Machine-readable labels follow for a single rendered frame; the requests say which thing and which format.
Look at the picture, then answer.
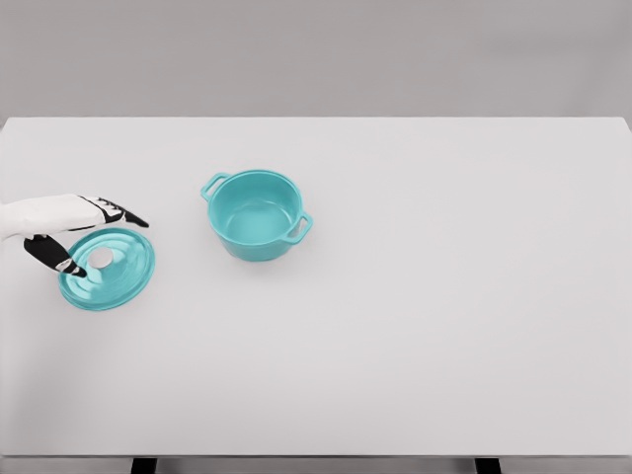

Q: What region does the teal pot with handles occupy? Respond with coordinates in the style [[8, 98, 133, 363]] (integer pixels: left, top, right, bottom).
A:
[[199, 169, 314, 263]]

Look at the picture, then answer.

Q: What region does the teal pot lid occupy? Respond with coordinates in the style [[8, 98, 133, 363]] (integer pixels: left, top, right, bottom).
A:
[[57, 226, 157, 312]]

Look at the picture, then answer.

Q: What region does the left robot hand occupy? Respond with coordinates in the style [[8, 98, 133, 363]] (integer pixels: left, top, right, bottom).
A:
[[14, 194, 150, 279]]

